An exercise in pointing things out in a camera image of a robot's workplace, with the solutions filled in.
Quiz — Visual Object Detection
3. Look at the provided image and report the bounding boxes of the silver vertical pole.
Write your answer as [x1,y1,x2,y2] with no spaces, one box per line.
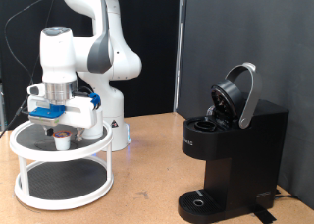
[172,0,187,113]

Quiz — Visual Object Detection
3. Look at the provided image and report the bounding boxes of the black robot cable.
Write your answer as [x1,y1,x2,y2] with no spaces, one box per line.
[0,0,63,139]

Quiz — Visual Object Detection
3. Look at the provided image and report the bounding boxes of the white two-tier turntable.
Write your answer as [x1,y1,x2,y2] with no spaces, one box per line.
[9,113,115,211]

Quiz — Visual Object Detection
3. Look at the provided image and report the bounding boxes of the blue cable clip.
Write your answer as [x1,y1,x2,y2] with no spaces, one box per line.
[88,92,102,111]

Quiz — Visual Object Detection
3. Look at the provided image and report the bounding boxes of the black Keurig coffee machine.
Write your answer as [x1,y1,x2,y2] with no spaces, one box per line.
[177,62,290,224]

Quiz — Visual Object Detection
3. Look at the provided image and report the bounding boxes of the black power cord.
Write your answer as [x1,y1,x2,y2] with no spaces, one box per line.
[274,188,300,200]

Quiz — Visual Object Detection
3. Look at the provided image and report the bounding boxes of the black curtain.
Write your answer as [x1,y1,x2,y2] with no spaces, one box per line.
[0,0,182,132]

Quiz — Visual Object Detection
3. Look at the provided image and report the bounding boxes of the grey partition panel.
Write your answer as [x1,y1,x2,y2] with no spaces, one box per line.
[176,0,314,210]

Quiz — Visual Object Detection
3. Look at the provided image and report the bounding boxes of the K-cup pod with orange lid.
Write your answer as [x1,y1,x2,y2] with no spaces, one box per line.
[52,130,74,151]

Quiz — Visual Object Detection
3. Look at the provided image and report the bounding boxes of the black tape strip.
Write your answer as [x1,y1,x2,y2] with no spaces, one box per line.
[251,205,278,224]

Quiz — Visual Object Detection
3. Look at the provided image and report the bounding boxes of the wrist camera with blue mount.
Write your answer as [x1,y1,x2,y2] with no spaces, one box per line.
[27,105,67,128]

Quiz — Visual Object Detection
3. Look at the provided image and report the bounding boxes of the grey metal post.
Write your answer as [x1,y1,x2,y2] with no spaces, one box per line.
[0,81,6,132]

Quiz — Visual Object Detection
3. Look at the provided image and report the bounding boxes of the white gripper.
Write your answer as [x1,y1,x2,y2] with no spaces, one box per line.
[27,94,99,142]

